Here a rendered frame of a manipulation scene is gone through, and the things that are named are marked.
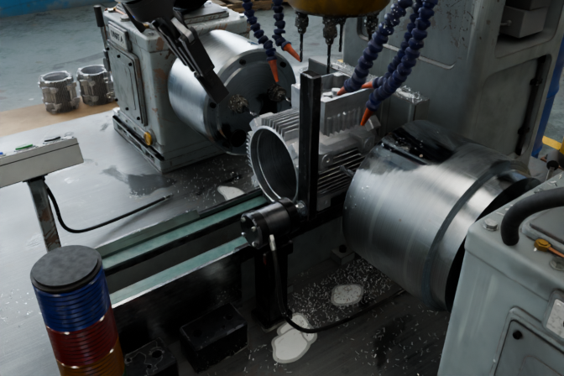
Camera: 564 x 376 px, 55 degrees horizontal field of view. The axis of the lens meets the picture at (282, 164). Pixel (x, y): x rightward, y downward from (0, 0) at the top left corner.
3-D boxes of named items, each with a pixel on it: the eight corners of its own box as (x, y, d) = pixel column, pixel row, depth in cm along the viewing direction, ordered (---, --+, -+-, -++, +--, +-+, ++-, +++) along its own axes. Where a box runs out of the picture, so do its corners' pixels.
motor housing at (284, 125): (321, 159, 123) (324, 80, 113) (380, 197, 110) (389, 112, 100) (246, 187, 113) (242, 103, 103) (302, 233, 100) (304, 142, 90)
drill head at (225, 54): (227, 96, 155) (222, 7, 142) (308, 144, 130) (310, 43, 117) (146, 118, 142) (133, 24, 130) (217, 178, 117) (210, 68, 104)
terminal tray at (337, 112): (336, 103, 112) (338, 70, 109) (372, 122, 105) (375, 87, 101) (289, 118, 106) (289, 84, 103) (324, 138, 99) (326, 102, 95)
